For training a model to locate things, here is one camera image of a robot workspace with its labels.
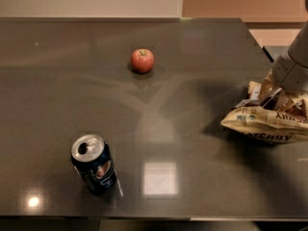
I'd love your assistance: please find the brown chip bag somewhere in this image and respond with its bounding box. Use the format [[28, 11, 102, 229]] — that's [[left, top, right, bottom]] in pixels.
[[219, 80, 308, 145]]

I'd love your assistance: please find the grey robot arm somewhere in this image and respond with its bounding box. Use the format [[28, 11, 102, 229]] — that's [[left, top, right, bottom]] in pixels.
[[271, 21, 308, 92]]

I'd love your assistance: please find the blue pepsi can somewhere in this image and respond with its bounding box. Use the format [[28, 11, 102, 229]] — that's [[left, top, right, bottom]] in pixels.
[[71, 134, 116, 194]]

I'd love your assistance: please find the red apple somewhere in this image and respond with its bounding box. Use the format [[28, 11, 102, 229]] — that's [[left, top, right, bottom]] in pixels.
[[131, 48, 154, 74]]

